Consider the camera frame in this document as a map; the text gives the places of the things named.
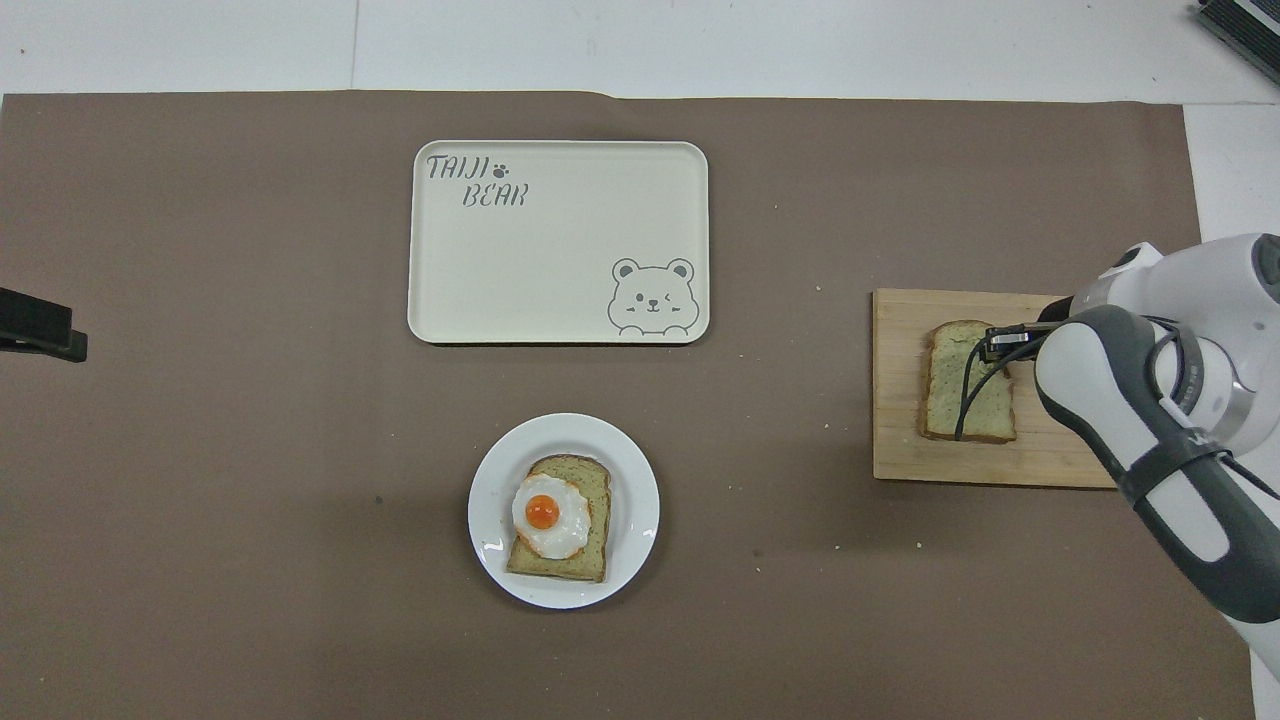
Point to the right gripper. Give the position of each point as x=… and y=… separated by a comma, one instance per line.
x=1192, y=372

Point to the cream tray with bear print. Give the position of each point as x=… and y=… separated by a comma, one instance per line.
x=560, y=250

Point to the fried egg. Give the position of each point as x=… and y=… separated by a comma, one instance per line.
x=545, y=512

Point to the wooden cutting board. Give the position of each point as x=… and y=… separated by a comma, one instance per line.
x=898, y=455

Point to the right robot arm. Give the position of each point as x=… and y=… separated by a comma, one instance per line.
x=1100, y=400

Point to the plain bread slice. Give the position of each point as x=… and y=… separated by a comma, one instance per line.
x=942, y=400

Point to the white round plate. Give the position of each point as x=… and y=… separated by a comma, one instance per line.
x=632, y=470

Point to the bread slice with fried egg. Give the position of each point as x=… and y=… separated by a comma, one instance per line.
x=598, y=505

